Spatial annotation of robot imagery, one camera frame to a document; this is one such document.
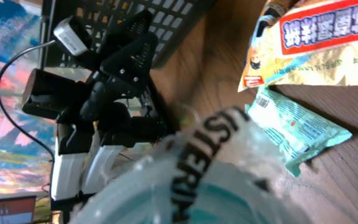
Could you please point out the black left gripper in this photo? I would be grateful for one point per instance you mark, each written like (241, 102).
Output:
(128, 49)

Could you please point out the grey plastic mesh basket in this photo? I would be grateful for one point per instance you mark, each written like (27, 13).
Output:
(169, 20)

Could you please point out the blue mouthwash bottle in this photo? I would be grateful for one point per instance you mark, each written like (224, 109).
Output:
(217, 171)

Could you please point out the yellow snack chip bag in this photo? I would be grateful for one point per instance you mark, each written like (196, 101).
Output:
(303, 43)

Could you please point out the mint green wipes pack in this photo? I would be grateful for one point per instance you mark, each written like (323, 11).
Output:
(299, 133)

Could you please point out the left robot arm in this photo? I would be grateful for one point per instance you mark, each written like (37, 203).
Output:
(117, 106)

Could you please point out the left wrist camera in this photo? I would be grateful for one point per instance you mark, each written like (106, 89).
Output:
(73, 36)

